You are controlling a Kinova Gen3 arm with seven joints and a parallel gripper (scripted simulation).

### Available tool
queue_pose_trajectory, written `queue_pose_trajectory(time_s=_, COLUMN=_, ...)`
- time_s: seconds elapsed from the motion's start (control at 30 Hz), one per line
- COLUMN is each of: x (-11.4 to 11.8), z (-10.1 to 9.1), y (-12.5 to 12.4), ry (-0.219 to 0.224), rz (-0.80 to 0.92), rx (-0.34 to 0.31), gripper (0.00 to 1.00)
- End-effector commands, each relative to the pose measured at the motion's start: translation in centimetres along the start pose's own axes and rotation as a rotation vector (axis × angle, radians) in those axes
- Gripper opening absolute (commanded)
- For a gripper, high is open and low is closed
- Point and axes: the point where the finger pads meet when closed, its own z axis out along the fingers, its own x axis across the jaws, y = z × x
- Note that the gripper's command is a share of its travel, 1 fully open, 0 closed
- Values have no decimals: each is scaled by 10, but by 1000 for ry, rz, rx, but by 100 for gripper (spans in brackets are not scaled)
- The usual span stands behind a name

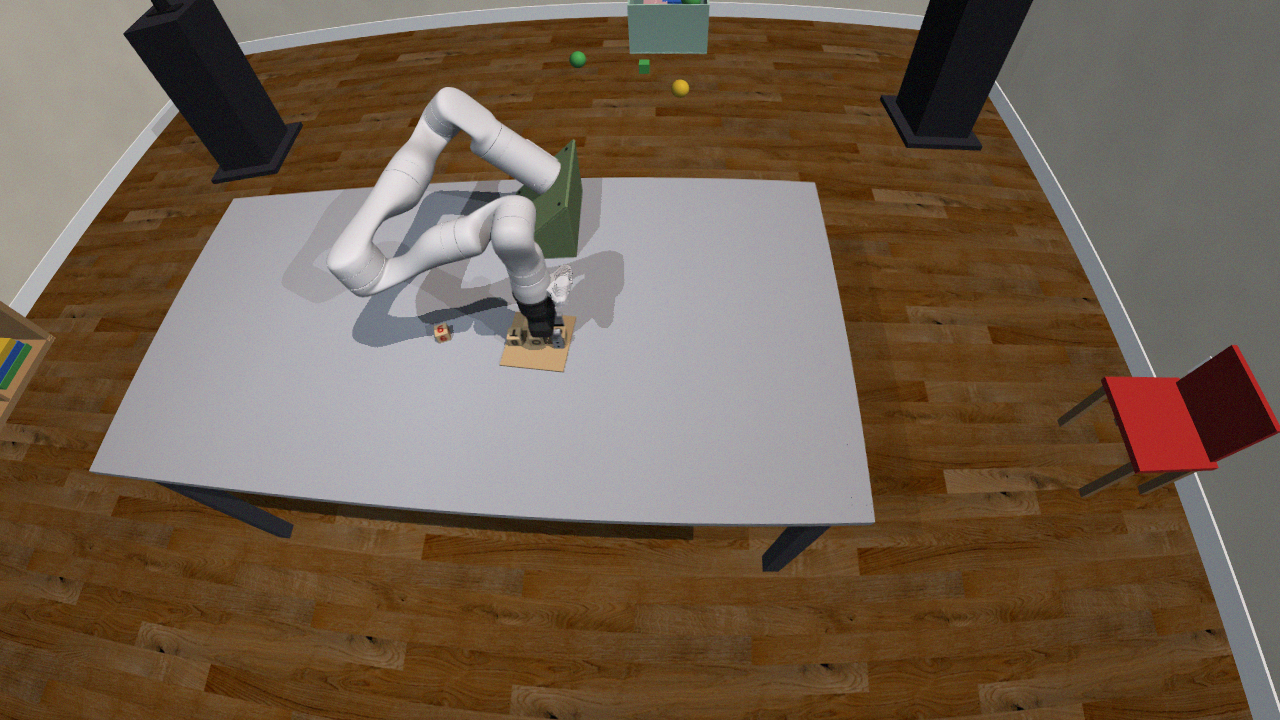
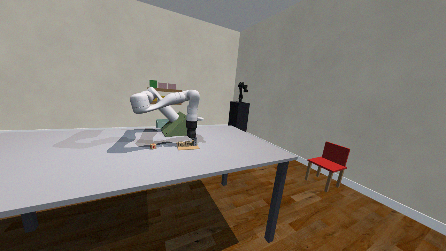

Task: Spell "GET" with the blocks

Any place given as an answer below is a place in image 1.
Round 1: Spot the tan flat mat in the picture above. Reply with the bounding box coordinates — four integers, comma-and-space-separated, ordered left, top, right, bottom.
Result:
500, 311, 576, 372

